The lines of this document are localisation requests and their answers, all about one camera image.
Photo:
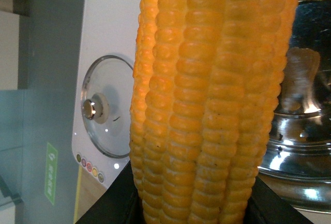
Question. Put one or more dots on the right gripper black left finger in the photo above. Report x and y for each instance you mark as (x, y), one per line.
(119, 204)

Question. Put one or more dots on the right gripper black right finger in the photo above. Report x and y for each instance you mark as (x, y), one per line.
(265, 206)

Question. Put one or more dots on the glass pot lid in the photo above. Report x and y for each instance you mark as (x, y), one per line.
(105, 103)

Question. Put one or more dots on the yellow corn cob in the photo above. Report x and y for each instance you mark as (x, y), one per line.
(207, 77)

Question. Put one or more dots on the beige electric cooking pot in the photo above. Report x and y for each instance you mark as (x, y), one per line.
(296, 165)

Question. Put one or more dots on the round colour stickers strip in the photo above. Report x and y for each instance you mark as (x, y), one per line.
(90, 168)

